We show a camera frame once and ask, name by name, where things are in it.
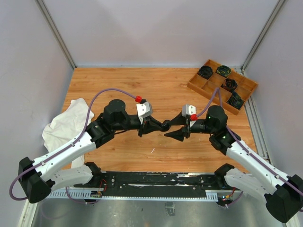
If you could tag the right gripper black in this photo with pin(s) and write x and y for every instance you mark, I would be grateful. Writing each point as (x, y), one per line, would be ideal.
(179, 134)

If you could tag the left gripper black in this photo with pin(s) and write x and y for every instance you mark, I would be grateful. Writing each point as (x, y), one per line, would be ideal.
(149, 125)

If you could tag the black charging case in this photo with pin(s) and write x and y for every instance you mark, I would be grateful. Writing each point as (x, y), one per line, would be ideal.
(165, 126)

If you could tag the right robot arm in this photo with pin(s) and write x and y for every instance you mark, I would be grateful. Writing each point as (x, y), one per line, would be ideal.
(282, 194)

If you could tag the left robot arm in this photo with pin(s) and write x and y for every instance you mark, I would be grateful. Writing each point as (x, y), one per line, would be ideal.
(41, 176)

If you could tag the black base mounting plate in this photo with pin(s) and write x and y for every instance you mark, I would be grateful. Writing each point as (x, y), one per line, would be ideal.
(152, 185)

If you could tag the dark swirl cup far left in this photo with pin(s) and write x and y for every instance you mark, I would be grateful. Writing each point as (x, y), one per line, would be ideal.
(205, 72)

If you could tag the blue green swirl cup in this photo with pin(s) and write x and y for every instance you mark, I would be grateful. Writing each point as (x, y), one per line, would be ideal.
(235, 100)

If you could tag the dark red swirl cup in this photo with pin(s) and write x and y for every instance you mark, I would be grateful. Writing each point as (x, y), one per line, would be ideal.
(229, 85)

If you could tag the wooden compartment tray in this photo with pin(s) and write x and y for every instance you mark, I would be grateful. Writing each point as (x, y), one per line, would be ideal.
(235, 89)

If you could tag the white cloth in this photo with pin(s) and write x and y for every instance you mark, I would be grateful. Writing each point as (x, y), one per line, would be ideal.
(66, 125)

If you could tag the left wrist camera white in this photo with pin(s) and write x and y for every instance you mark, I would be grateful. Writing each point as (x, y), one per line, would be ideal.
(144, 110)

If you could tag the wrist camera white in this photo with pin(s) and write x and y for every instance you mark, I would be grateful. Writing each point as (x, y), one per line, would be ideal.
(144, 110)
(188, 110)

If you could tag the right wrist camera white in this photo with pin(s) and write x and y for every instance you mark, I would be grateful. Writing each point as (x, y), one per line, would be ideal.
(188, 110)

